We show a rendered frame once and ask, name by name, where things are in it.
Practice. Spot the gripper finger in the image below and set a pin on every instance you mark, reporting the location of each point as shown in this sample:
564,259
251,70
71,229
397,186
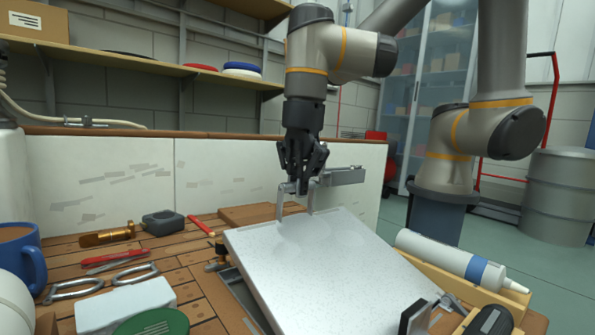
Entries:
317,158
284,155

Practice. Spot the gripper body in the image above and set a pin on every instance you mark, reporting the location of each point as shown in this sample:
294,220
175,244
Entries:
303,116

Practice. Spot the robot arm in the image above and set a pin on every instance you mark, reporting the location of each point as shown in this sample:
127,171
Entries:
499,55

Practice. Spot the white speckled hatch lid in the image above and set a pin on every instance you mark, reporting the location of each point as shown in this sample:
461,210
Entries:
325,274

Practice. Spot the brass knob deck dog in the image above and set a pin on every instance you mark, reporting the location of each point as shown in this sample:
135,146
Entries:
220,256

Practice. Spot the grey deck dog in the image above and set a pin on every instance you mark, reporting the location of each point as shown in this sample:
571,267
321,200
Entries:
450,303

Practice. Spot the green round lid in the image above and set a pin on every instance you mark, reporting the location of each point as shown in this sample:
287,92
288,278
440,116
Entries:
153,325

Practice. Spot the brown wooden block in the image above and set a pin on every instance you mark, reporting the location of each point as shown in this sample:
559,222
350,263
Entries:
251,213

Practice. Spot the white disc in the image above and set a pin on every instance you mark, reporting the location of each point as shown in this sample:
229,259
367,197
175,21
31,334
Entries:
241,74

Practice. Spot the blue disc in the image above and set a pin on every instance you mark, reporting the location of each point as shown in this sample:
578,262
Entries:
242,66

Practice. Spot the red pencil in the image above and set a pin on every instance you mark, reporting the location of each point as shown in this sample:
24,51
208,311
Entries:
201,225

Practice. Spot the red disc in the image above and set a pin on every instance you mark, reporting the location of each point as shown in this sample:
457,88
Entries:
201,67

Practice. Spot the dark grey square box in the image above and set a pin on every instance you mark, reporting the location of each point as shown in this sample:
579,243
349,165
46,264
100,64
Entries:
162,223

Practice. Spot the glass door cabinet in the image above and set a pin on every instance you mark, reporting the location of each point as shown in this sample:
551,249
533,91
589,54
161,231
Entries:
432,60

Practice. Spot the white sealant tube blue band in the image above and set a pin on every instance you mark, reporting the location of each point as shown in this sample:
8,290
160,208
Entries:
446,258

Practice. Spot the black flat disc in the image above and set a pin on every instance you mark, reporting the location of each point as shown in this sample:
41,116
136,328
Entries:
130,55

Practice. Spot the black block grey plate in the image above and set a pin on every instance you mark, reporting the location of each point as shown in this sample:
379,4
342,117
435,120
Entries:
413,318

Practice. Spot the silver shackle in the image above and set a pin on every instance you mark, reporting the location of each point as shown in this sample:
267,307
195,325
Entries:
135,274
69,290

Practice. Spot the grey metal cleat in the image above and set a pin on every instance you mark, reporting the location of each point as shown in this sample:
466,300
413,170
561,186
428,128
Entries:
85,122

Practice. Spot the tan wooden tray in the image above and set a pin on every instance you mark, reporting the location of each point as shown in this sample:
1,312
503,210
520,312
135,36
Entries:
469,293

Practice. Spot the white foam block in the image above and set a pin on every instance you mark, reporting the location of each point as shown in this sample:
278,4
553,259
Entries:
123,302

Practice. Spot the black grey torch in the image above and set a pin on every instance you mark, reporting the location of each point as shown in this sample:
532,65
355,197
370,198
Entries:
488,320

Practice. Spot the red hand truck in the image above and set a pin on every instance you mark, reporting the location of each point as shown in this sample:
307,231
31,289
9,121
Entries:
553,93

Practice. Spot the grey metal drum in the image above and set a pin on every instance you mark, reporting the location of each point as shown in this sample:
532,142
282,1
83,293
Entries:
560,195

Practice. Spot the cardboard box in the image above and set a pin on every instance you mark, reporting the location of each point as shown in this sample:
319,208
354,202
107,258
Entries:
32,21

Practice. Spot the blue mug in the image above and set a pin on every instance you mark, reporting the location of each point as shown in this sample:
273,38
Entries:
18,260

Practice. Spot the white round fender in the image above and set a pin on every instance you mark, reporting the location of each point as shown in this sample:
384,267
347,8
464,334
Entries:
14,306

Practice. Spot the grey metal holster bracket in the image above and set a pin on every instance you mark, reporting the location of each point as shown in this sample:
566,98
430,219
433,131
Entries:
344,175

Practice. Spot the wooden wall shelf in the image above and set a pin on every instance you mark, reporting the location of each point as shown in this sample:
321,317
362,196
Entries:
139,67
255,8

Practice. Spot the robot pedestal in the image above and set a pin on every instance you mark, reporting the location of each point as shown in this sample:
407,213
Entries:
437,218

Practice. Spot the grey hatch frame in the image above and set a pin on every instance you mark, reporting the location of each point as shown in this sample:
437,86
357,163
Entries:
241,297

